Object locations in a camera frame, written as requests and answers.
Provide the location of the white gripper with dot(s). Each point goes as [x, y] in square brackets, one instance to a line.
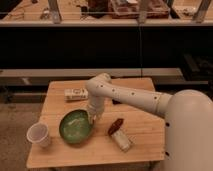
[94, 113]

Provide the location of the green ceramic bowl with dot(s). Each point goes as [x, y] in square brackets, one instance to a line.
[75, 127]

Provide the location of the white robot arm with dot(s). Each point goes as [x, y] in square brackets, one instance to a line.
[188, 116]

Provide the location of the small black rectangular object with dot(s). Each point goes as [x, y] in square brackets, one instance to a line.
[115, 102]

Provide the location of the dark red brown snack bag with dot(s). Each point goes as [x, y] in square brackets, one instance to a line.
[115, 126]

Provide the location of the clear plastic wrapped packet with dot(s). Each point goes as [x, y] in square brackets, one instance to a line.
[122, 140]

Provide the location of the wooden table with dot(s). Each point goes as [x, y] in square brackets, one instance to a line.
[145, 130]

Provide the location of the long wooden bench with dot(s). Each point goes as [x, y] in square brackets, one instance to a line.
[40, 77]

